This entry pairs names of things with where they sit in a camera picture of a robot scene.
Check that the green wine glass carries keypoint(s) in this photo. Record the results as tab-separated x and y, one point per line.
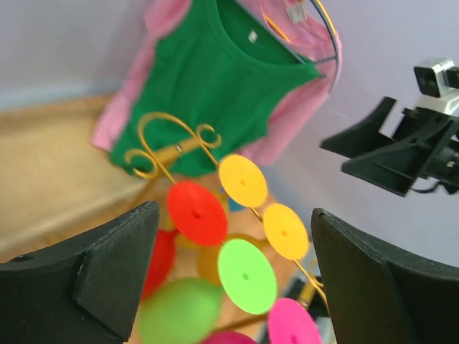
185	310

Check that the front yellow wine glass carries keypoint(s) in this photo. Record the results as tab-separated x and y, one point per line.
286	234

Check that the red wine glass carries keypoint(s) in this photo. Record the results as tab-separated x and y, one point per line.
198	215

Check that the pink t-shirt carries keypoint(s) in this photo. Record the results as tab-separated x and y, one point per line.
285	122

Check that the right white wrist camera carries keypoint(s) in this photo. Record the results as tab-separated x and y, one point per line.
437	80

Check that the rear yellow wine glass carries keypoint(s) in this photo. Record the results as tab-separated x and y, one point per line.
243	181

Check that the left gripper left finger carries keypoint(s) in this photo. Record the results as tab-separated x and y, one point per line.
85	289

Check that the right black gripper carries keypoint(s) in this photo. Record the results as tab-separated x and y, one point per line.
427	160

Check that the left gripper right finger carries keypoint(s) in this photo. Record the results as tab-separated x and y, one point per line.
380	293

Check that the green tank top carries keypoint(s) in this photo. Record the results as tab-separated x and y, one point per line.
203	62

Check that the yellow wine glass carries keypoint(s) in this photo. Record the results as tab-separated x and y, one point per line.
286	234
243	181

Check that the yellow clothes hanger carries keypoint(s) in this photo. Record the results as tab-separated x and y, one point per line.
289	18

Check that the blue wine glass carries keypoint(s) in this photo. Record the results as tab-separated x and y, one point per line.
229	204

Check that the gold wire glass rack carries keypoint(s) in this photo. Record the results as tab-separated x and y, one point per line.
159	158

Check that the pink wine glass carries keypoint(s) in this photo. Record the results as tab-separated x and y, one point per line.
288	323

